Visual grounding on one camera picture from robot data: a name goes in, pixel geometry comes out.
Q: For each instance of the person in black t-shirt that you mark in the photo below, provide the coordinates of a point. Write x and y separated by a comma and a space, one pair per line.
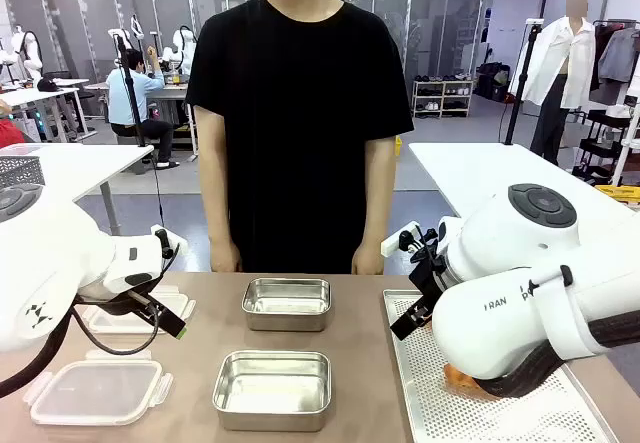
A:
300, 138

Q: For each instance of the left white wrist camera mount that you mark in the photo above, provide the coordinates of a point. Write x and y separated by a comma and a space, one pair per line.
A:
170, 242

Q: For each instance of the person in red top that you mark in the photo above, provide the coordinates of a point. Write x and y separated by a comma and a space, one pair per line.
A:
9, 133

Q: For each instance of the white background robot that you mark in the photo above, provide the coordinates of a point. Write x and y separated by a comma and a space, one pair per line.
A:
180, 50
29, 53

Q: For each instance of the white background desk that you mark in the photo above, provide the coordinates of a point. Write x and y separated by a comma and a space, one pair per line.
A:
45, 95

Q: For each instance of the black cap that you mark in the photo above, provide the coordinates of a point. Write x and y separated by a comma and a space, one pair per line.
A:
48, 84

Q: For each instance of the white side table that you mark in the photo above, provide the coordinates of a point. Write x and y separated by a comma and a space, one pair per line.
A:
85, 168

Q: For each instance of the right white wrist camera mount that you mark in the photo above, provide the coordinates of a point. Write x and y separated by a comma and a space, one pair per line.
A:
397, 243

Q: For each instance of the perforated metal baking tray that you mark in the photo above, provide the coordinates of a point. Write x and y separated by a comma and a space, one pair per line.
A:
450, 418

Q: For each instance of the black bag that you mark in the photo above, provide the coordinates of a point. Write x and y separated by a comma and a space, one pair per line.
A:
492, 83

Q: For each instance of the person's right hand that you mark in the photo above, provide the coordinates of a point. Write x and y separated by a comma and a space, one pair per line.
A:
226, 257

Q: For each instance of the grey mesh basket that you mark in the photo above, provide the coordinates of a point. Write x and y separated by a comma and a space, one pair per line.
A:
20, 170

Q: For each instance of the black utility cart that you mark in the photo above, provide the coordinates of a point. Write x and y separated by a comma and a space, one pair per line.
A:
600, 143

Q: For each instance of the clear plastic clip lid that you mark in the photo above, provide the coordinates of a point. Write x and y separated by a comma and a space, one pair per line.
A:
110, 324
97, 393

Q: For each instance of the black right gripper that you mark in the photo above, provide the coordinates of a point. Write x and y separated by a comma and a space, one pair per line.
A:
429, 275

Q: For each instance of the seated person in blue shirt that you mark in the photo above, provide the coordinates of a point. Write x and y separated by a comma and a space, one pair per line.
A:
120, 98

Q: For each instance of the clothes rack with garments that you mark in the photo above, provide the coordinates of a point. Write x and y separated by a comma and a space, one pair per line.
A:
617, 58

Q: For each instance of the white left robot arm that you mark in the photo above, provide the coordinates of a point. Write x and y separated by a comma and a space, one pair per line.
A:
45, 253

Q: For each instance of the white shoe rack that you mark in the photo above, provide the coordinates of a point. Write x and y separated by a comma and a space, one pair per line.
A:
442, 98

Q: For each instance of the yellow flat object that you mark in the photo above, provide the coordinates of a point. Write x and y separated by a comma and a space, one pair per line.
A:
617, 191

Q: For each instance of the black tripod stand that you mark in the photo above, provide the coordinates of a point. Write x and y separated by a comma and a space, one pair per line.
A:
520, 83

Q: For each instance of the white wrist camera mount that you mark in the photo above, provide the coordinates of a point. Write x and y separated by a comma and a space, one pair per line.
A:
397, 243
170, 242

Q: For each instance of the large white work table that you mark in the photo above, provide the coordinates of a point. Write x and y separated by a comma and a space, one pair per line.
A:
470, 173

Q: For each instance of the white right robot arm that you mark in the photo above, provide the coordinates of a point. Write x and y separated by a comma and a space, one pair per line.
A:
505, 263

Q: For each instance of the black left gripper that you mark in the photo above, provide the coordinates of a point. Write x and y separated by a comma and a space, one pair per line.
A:
135, 302

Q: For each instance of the rectangular steel container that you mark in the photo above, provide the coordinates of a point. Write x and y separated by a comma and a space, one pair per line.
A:
272, 393
286, 308

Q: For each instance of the person's left hand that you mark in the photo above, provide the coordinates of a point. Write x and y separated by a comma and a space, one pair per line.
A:
369, 262

